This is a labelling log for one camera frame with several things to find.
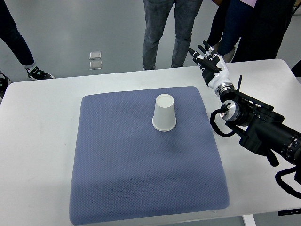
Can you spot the white paper cup on mat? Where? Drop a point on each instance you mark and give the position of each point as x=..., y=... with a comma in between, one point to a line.
x=164, y=119

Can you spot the upper metal floor plate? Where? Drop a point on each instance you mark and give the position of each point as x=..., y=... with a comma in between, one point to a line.
x=95, y=55

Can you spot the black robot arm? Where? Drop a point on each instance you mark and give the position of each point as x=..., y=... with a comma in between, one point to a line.
x=261, y=130

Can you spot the metal floor plate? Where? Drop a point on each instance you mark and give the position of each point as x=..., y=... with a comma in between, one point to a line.
x=95, y=55
x=95, y=65

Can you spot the lower metal floor plate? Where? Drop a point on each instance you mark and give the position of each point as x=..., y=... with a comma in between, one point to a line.
x=95, y=65

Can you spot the person in dark coat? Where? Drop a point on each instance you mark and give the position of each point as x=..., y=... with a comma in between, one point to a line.
x=250, y=30

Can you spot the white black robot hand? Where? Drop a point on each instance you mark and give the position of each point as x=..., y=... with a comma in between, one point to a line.
x=213, y=68

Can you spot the blue textured foam mat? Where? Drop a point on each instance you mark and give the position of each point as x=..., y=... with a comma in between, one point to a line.
x=124, y=168

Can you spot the sneaker at left edge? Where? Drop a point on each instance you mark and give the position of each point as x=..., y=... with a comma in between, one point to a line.
x=4, y=83

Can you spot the person in dark trousers left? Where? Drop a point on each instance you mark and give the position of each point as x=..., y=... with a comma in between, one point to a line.
x=12, y=37

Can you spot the black table control panel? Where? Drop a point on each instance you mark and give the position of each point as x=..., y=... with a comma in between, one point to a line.
x=289, y=212

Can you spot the black green white sneaker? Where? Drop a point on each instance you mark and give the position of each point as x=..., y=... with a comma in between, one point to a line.
x=37, y=74

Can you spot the white table leg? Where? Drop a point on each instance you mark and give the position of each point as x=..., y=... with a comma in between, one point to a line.
x=248, y=220

